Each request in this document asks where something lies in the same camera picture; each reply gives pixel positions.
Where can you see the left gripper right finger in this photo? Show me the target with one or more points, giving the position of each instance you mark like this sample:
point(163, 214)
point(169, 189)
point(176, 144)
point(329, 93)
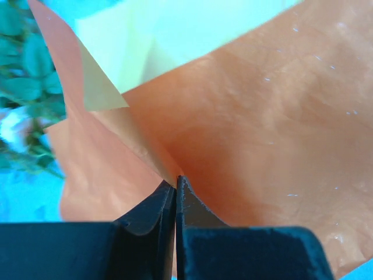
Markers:
point(196, 228)

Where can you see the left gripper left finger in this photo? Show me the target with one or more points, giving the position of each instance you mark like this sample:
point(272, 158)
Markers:
point(144, 240)

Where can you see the orange wrapping paper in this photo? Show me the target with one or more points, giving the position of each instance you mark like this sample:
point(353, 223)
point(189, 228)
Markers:
point(265, 106)

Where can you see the pink flower bouquet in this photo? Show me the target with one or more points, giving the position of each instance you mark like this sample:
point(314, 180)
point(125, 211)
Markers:
point(31, 93)

